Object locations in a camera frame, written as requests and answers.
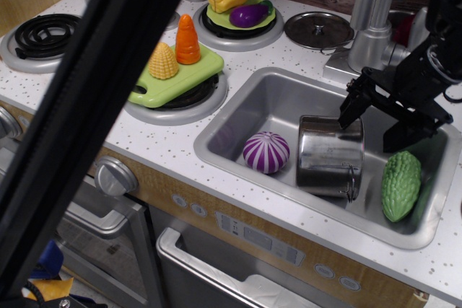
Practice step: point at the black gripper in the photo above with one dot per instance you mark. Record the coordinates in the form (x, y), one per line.
(407, 93)

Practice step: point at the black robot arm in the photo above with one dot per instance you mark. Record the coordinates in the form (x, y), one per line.
(444, 22)

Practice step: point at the stainless steel pot lid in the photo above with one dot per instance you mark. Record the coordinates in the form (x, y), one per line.
(319, 30)

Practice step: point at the silver toy sink basin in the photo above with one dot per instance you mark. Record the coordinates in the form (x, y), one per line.
(274, 100)

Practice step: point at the green toy bitter melon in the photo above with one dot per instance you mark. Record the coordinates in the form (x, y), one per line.
(401, 183)

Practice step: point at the silver toy faucet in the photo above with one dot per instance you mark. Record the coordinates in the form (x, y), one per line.
(372, 45)

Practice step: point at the purple striped toy onion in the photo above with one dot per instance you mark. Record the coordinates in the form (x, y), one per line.
(266, 152)

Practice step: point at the purple toy eggplant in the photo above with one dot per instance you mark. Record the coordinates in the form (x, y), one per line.
(250, 15)

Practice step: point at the front right stove burner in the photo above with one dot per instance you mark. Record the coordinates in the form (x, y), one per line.
(189, 107)

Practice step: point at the stove burner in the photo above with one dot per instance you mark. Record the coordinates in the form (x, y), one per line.
(220, 38)
(38, 45)
(189, 107)

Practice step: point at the green toy plate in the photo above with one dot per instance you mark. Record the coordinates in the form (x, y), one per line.
(222, 19)

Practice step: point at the back right stove burner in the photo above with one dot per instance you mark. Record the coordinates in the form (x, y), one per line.
(220, 38)

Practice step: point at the orange toy carrot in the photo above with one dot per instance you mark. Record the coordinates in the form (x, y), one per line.
(187, 48)

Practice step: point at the green toy cutting board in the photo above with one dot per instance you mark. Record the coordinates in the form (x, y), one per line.
(151, 92)

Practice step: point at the yellow toy corn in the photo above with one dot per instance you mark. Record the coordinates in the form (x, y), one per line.
(162, 63)

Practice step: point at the silver stove knob upper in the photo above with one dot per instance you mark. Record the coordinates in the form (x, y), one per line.
(173, 22)

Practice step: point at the toy dishwasher door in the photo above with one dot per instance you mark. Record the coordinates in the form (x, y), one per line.
(203, 271)

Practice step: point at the silver oven dial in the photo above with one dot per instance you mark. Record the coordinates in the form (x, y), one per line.
(113, 177)

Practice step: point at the black foreground pole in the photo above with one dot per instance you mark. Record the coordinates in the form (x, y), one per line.
(102, 62)

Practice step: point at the toy oven door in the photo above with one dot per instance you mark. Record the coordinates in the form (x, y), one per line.
(106, 243)

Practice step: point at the front left stove burner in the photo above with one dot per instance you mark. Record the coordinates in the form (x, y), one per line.
(38, 45)

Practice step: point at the blue clamp tool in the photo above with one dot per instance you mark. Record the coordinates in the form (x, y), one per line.
(49, 263)

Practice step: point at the yellow cloth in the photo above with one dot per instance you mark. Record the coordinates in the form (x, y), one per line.
(53, 289)

